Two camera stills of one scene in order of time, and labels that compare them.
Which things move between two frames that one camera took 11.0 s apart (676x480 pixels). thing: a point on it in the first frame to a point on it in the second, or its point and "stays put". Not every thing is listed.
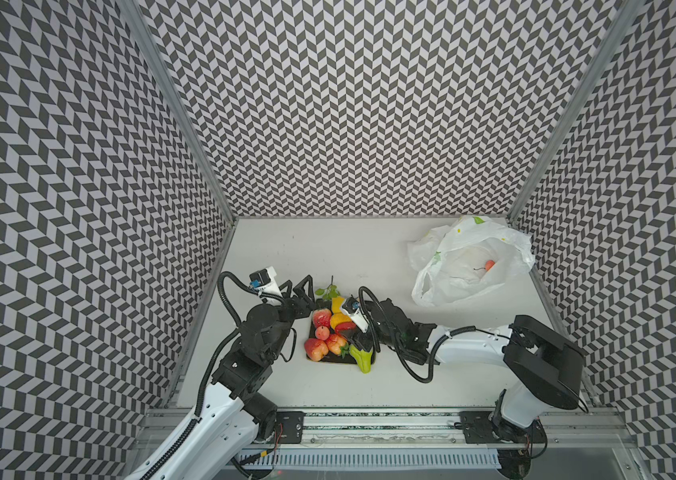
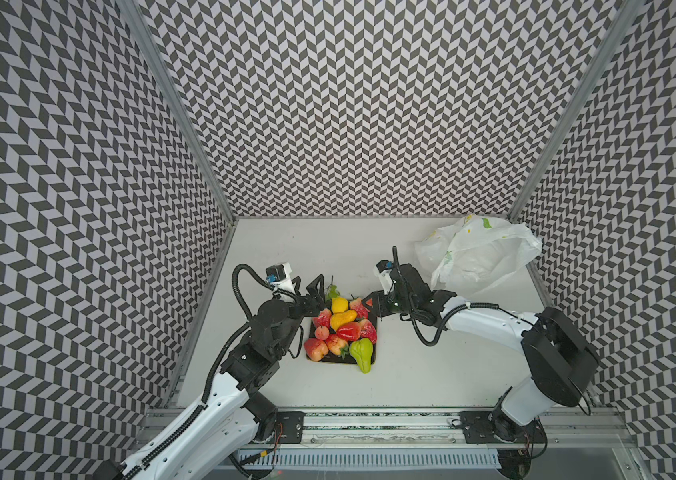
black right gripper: [371, 327] to [389, 300]
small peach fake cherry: [322, 332] stays put
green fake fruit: [362, 358] stays put
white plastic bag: [465, 259] stays put
